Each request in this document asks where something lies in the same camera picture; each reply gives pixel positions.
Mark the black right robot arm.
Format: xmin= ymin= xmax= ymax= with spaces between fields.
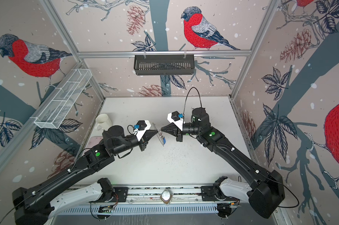
xmin=161 ymin=107 xmax=285 ymax=218

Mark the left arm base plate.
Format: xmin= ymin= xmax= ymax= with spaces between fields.
xmin=91 ymin=187 xmax=129 ymax=203

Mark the white ceramic mug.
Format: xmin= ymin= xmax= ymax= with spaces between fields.
xmin=94 ymin=113 xmax=112 ymax=131

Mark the white wire mesh basket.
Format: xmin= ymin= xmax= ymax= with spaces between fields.
xmin=34 ymin=68 xmax=92 ymax=129

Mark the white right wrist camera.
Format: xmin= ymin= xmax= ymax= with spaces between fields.
xmin=167 ymin=111 xmax=184 ymax=131

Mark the black slotted wall basket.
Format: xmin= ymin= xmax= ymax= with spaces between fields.
xmin=133 ymin=54 xmax=195 ymax=76

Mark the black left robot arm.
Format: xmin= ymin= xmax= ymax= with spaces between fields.
xmin=12 ymin=124 xmax=158 ymax=225

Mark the small white dome object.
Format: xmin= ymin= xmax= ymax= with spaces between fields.
xmin=160 ymin=189 xmax=173 ymax=205

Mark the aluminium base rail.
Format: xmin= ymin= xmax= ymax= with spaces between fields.
xmin=59 ymin=184 xmax=260 ymax=206

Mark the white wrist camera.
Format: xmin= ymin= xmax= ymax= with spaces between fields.
xmin=167 ymin=111 xmax=184 ymax=131
xmin=133 ymin=120 xmax=151 ymax=141

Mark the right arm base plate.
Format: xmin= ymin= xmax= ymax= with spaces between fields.
xmin=198 ymin=186 xmax=238 ymax=202

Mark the pink rectangular tray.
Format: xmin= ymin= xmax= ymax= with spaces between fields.
xmin=87 ymin=136 xmax=103 ymax=149

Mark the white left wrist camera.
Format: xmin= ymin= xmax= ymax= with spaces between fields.
xmin=133 ymin=120 xmax=151 ymax=141

